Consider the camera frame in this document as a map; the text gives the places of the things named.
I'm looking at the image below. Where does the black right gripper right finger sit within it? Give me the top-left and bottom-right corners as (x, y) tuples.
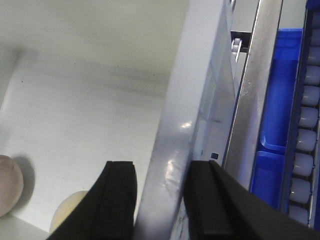
(183, 160), (320, 240)

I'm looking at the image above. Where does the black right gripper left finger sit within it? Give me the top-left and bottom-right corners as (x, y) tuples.
(48, 161), (138, 240)

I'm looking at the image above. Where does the yellow plush burger toy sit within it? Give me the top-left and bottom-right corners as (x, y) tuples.
(49, 190), (88, 234)

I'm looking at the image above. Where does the grey smiley plush ball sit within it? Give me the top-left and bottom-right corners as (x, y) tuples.
(0, 155), (24, 217)

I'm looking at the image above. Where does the white Totelife plastic crate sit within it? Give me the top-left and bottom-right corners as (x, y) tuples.
(0, 0), (236, 240)

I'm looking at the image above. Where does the blue bin upper right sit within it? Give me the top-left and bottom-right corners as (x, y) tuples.
(250, 28), (303, 210)

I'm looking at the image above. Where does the white roller track right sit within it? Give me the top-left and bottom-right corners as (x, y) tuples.
(280, 0), (320, 231)

